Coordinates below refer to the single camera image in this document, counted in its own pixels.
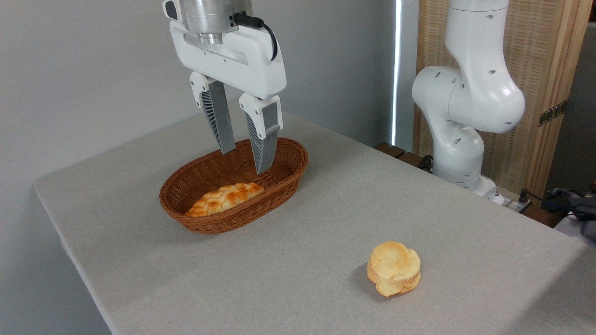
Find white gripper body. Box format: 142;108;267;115
163;0;287;100

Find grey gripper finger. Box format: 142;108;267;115
239;92;284;175
189;71;237;155

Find round golden bread roll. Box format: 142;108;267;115
367;241;422;297

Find brown wicker oval basket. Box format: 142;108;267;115
159;136;309;235

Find long braided bread loaf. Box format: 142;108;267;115
185;182;265;218

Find grey tablecloth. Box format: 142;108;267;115
33;98;596;335

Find white power strip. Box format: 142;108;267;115
491;190;531;214

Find wooden woven screen panel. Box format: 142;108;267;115
413;0;594;201

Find dark metal hinge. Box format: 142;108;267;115
539;100;569;127

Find dark grey bag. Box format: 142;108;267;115
540;188;596;241

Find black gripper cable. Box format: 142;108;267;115
231;13;278;61

